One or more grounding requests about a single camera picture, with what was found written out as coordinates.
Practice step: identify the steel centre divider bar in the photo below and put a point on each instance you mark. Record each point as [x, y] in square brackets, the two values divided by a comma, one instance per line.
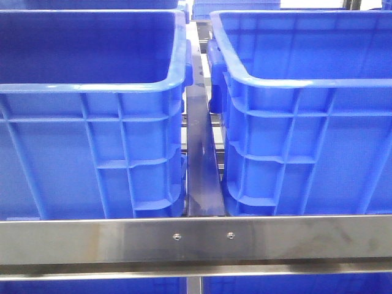
[203, 179]

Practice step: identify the left blue plastic crate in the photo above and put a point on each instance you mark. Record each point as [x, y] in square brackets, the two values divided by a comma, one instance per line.
[91, 108]

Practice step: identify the blue plastic crate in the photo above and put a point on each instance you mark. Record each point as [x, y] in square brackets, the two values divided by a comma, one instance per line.
[91, 108]
[305, 103]

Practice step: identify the right blue plastic crate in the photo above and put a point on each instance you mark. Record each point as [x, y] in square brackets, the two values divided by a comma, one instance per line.
[305, 103]

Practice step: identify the far right blue crate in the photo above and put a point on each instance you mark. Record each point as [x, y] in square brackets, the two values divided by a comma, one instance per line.
[202, 9]

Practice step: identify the lower left blue crate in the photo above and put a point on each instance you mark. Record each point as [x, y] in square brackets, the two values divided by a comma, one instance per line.
[147, 285]

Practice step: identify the lower right blue crate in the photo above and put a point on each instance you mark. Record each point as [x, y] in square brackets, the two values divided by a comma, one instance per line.
[316, 283]

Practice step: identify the far left blue crate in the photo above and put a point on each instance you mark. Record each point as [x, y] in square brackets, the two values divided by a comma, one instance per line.
[93, 4]

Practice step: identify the stainless steel front rail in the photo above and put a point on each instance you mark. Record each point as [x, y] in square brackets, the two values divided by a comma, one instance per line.
[194, 246]

